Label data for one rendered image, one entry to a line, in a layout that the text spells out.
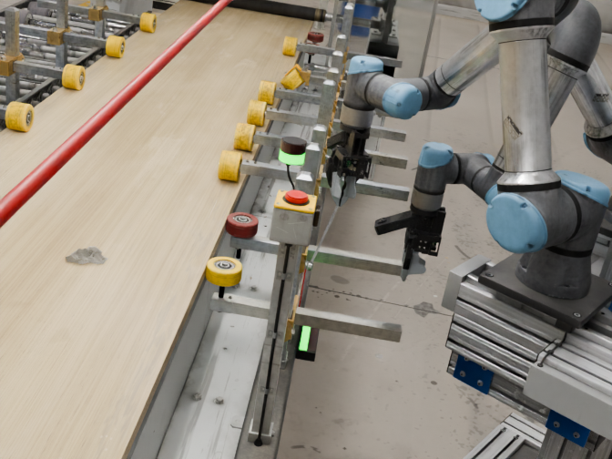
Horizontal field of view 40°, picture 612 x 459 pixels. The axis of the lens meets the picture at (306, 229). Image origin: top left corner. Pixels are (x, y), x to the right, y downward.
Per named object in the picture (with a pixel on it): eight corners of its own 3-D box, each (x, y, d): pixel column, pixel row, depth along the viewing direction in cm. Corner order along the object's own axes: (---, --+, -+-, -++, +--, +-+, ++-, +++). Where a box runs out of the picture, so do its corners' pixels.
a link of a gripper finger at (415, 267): (422, 290, 207) (429, 257, 203) (399, 285, 207) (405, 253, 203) (422, 283, 210) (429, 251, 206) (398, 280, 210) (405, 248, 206)
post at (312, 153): (293, 316, 215) (321, 142, 194) (292, 323, 212) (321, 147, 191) (280, 313, 215) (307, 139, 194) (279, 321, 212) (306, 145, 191)
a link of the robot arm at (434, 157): (463, 152, 193) (431, 152, 190) (453, 195, 197) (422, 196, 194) (447, 140, 199) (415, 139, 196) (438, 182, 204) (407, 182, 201)
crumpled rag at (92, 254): (104, 249, 184) (104, 239, 183) (109, 263, 179) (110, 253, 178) (63, 250, 180) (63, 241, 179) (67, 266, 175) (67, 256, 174)
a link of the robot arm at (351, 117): (338, 100, 191) (371, 102, 194) (335, 118, 193) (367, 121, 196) (348, 110, 185) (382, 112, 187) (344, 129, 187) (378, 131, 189)
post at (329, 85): (311, 228, 259) (336, 79, 239) (311, 233, 256) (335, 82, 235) (300, 226, 259) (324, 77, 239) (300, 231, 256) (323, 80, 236)
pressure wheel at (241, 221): (255, 253, 215) (260, 213, 210) (250, 267, 208) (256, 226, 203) (225, 248, 215) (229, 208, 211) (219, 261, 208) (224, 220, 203)
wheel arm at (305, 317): (398, 338, 190) (402, 322, 188) (398, 346, 187) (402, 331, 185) (212, 305, 191) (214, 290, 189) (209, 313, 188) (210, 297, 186)
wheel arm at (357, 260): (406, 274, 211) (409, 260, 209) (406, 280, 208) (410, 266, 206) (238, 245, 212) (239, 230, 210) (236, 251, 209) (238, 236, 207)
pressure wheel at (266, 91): (271, 101, 292) (273, 107, 300) (276, 79, 292) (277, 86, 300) (255, 98, 292) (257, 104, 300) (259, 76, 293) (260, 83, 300)
